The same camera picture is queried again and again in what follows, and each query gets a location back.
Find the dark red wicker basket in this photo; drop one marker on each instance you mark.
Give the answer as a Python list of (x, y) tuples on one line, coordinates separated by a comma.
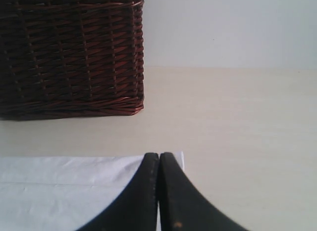
[(70, 58)]

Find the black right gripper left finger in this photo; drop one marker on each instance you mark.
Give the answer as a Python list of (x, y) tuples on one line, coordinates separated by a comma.
[(136, 207)]

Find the white t-shirt red logo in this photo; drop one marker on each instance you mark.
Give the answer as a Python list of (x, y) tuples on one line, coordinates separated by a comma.
[(59, 193)]

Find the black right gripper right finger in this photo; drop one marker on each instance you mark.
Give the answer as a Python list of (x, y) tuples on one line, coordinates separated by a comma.
[(182, 207)]

